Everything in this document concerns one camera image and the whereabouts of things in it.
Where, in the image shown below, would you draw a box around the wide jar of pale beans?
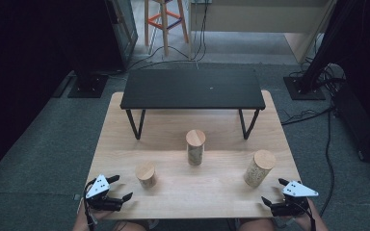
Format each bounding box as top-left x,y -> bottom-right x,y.
243,149 -> 278,190

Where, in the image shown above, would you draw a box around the right hand-held gripper cable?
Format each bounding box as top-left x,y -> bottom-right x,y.
293,200 -> 317,231

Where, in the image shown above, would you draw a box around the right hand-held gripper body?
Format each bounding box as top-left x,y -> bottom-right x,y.
270,180 -> 320,218

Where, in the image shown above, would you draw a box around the short jar with brown sticks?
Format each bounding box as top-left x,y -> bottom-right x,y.
135,161 -> 158,189

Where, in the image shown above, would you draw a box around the person's leg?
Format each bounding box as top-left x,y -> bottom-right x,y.
112,220 -> 150,231
237,218 -> 282,231

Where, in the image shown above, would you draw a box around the wooden stool with orange braces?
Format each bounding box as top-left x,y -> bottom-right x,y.
144,0 -> 190,58

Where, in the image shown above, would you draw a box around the white desk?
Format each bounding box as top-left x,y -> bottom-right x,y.
187,0 -> 338,64

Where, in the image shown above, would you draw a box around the black shelf with metal legs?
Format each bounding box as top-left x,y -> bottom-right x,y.
119,67 -> 267,141

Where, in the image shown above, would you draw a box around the hand-held gripper cable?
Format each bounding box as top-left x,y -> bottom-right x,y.
293,200 -> 317,231
82,179 -> 98,231

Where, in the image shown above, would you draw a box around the dark glass cabinet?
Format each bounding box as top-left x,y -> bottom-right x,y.
104,0 -> 139,70

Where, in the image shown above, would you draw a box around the black stand with base plate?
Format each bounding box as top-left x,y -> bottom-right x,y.
283,0 -> 359,101
66,71 -> 110,99

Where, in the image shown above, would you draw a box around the black hanging cables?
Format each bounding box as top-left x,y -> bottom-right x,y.
192,0 -> 210,63

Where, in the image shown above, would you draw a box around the left hand-held gripper cable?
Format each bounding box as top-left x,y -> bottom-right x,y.
82,179 -> 98,231

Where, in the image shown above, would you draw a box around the person's left leg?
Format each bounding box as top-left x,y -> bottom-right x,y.
112,220 -> 150,231

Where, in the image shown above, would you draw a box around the black equipment case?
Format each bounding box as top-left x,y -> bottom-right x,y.
331,81 -> 370,163

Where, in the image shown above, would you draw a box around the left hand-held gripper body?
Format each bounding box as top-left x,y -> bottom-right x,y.
84,174 -> 124,213

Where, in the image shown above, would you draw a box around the person's left hand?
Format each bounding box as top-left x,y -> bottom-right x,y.
76,198 -> 114,223

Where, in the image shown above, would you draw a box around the person's right hand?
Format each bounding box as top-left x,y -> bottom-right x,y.
282,198 -> 324,227

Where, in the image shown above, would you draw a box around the tangle of black cables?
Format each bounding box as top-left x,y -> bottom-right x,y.
297,56 -> 348,92

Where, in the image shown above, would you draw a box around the person's right leg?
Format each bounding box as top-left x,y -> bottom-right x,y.
237,218 -> 282,231

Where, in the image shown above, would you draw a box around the long black floor cable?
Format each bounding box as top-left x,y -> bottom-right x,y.
312,109 -> 335,231

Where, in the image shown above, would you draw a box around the tall slim jar wooden lid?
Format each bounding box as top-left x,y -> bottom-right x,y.
185,129 -> 206,167

